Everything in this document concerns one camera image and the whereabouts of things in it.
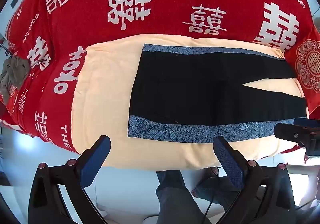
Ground red ornamental pillow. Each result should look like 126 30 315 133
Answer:
285 24 320 120

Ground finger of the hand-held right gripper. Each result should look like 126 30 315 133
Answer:
273 123 320 144
293 117 320 128

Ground red printed bedspread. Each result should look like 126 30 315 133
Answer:
0 0 316 157

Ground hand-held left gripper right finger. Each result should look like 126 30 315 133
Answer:
213 136 297 224

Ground person's grey trouser leg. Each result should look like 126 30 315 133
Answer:
155 170 213 224
192 166 242 212

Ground grey-brown crumpled cloth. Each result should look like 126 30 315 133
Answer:
0 56 31 105

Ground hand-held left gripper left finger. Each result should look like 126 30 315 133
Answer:
27 135 112 224

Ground black pants with blue trim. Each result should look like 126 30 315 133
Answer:
127 44 307 144

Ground cream blanket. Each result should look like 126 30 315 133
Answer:
71 34 310 171

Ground black cable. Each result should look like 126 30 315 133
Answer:
204 167 222 224

